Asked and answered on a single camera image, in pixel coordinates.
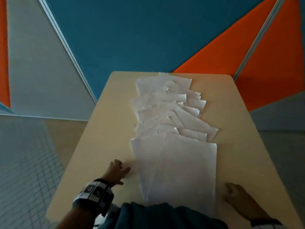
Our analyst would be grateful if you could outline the person's right hand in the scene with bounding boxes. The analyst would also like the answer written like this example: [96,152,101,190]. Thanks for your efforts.
[222,183,271,221]

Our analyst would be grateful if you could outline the silver partition post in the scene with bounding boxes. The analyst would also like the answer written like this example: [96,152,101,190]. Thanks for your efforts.
[233,0,288,81]
[37,0,98,104]

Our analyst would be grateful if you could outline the person's left hand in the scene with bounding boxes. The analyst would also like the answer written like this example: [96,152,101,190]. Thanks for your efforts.
[101,159,131,188]

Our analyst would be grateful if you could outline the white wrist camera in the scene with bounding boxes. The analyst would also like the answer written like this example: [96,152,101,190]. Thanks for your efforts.
[93,203,120,229]

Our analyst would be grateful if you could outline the stack of white papers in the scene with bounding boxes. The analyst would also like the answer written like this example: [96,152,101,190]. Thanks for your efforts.
[130,72,219,218]

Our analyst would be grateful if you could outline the person's teal clothing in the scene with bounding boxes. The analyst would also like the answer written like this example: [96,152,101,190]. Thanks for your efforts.
[98,202,228,229]

